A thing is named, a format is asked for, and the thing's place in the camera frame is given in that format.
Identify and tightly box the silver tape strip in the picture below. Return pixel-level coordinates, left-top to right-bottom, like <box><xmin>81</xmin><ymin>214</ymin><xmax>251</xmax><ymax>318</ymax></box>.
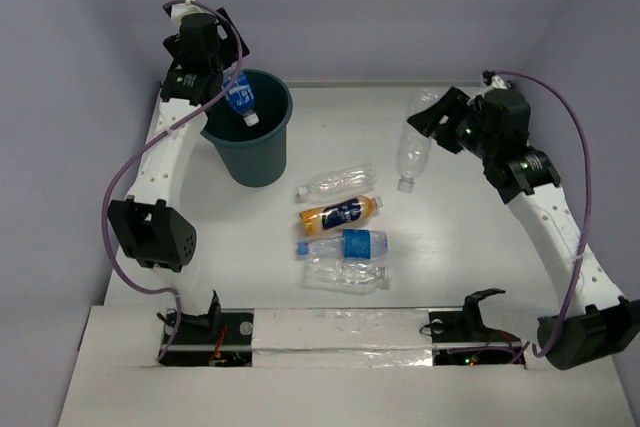
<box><xmin>251</xmin><ymin>308</ymin><xmax>433</xmax><ymax>369</ymax></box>

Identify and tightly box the blue label water bottle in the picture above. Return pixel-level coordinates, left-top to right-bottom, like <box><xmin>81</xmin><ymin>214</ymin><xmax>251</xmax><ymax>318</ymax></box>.
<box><xmin>295</xmin><ymin>229</ymin><xmax>389</xmax><ymax>260</ymax></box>

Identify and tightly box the crushed bottle blue label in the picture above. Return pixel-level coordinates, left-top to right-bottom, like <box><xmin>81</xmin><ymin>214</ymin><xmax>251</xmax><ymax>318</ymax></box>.
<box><xmin>222</xmin><ymin>71</ymin><xmax>259</xmax><ymax>127</ymax></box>

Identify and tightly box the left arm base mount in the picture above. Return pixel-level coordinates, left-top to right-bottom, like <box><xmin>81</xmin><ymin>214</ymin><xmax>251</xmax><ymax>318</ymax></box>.
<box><xmin>157</xmin><ymin>293</ymin><xmax>255</xmax><ymax>367</ymax></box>

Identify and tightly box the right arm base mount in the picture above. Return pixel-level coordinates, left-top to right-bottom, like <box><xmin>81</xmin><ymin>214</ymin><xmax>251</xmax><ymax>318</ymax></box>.
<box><xmin>419</xmin><ymin>288</ymin><xmax>527</xmax><ymax>368</ymax></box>

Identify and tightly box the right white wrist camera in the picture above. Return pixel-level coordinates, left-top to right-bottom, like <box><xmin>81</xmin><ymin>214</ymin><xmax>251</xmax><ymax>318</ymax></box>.
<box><xmin>481</xmin><ymin>70</ymin><xmax>514</xmax><ymax>93</ymax></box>

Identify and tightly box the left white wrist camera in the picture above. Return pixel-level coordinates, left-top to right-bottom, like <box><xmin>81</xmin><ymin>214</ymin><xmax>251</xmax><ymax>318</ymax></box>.
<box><xmin>163</xmin><ymin>0</ymin><xmax>202</xmax><ymax>30</ymax></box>

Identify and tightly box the dark green plastic bin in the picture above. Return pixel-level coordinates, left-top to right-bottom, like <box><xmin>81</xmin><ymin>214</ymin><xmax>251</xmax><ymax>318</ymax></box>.
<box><xmin>201</xmin><ymin>69</ymin><xmax>293</xmax><ymax>187</ymax></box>

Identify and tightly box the orange drink bottle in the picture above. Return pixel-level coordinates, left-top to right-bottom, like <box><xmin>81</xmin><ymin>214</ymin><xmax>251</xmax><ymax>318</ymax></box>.
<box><xmin>299</xmin><ymin>195</ymin><xmax>384</xmax><ymax>236</ymax></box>

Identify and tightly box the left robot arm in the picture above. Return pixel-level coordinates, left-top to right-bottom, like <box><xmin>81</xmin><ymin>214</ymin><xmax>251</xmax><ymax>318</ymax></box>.
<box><xmin>101</xmin><ymin>0</ymin><xmax>249</xmax><ymax>342</ymax></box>

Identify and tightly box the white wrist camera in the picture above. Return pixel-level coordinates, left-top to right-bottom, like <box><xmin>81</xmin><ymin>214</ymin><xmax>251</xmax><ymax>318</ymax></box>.
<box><xmin>163</xmin><ymin>0</ymin><xmax>202</xmax><ymax>30</ymax></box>
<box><xmin>481</xmin><ymin>70</ymin><xmax>514</xmax><ymax>93</ymax></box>

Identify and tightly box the clear bottle front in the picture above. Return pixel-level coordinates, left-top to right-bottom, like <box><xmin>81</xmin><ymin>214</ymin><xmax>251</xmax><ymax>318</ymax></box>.
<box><xmin>302</xmin><ymin>258</ymin><xmax>391</xmax><ymax>295</ymax></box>

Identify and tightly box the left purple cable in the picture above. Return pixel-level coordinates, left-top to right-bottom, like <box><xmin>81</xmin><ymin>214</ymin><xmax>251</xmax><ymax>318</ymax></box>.
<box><xmin>101</xmin><ymin>0</ymin><xmax>246</xmax><ymax>363</ymax></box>

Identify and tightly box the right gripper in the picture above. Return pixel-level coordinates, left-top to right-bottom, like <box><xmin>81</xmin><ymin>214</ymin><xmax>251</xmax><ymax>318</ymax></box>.
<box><xmin>407</xmin><ymin>85</ymin><xmax>498</xmax><ymax>161</ymax></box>

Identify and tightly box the clear bottle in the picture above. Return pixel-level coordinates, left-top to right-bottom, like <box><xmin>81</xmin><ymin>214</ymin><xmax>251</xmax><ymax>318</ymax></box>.
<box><xmin>302</xmin><ymin>258</ymin><xmax>391</xmax><ymax>295</ymax></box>
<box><xmin>396</xmin><ymin>89</ymin><xmax>440</xmax><ymax>193</ymax></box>
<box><xmin>295</xmin><ymin>163</ymin><xmax>378</xmax><ymax>202</ymax></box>

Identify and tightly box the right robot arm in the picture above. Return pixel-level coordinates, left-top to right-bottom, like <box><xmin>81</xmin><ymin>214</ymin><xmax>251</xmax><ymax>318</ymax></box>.
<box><xmin>407</xmin><ymin>87</ymin><xmax>639</xmax><ymax>370</ymax></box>

